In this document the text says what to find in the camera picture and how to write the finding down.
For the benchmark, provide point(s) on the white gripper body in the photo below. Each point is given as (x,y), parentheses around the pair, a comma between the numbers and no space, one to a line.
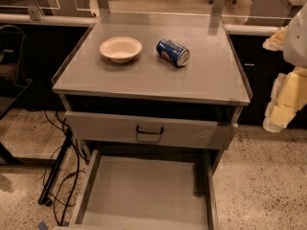
(297,45)

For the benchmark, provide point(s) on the grey metal drawer cabinet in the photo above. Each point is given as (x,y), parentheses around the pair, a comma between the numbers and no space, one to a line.
(212,86)

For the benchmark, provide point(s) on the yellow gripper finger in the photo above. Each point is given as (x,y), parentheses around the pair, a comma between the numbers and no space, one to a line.
(288,96)
(276,41)

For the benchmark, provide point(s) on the white paper bowl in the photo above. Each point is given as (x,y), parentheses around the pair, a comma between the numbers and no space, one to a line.
(121,49)

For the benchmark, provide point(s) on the black floor stand leg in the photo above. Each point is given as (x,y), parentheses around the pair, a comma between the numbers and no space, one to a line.
(44,196)

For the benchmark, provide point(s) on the blue pepsi can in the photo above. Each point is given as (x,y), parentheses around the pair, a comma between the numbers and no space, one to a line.
(173,52)

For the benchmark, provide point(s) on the dark chair at left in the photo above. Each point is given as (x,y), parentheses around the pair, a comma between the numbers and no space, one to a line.
(13,72)

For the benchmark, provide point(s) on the black drawer handle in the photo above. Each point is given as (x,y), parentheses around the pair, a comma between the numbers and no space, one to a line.
(149,132)

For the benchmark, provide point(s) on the grey metal post right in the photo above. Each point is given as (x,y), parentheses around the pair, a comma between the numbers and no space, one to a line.
(216,16)

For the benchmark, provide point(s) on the open middle drawer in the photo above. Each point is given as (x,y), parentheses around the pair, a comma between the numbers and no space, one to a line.
(147,192)

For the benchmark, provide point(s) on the closed upper drawer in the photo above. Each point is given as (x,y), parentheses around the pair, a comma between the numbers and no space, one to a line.
(177,132)

